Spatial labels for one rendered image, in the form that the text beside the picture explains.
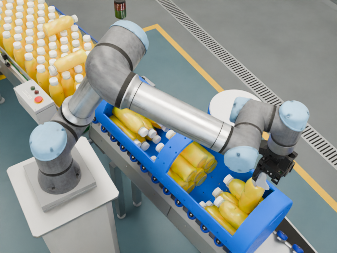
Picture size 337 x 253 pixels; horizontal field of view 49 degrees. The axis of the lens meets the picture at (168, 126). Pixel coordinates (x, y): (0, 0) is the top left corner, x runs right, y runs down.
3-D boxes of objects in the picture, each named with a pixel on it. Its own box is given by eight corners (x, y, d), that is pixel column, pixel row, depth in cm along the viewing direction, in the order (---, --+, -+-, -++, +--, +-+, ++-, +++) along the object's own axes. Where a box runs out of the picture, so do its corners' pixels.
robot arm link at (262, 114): (228, 116, 92) (272, 128, 90) (237, 88, 99) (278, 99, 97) (223, 136, 98) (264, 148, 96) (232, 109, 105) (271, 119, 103)
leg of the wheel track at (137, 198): (136, 208, 256) (133, 155, 208) (131, 202, 259) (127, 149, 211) (143, 203, 258) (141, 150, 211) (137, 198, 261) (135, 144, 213)
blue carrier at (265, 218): (233, 273, 134) (255, 236, 114) (94, 132, 174) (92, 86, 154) (277, 229, 150) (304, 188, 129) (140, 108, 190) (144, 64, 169)
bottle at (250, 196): (254, 196, 137) (266, 170, 124) (258, 213, 133) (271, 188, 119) (235, 197, 137) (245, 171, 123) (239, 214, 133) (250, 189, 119)
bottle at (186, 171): (186, 185, 146) (156, 157, 154) (198, 173, 148) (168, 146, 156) (184, 178, 140) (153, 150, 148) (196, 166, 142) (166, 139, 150)
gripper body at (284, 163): (275, 187, 110) (286, 164, 100) (253, 168, 114) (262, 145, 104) (290, 172, 113) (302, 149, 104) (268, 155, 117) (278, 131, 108)
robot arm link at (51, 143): (29, 168, 123) (18, 142, 113) (50, 139, 132) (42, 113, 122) (61, 178, 121) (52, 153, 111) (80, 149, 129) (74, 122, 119)
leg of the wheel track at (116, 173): (120, 220, 249) (113, 169, 202) (115, 214, 252) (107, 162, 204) (127, 215, 252) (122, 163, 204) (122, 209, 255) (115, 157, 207)
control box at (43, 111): (39, 126, 171) (34, 111, 163) (18, 102, 180) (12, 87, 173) (58, 115, 176) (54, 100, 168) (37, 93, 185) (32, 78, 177)
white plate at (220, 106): (198, 100, 181) (198, 101, 182) (230, 139, 166) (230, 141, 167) (243, 83, 190) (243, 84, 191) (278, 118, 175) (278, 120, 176)
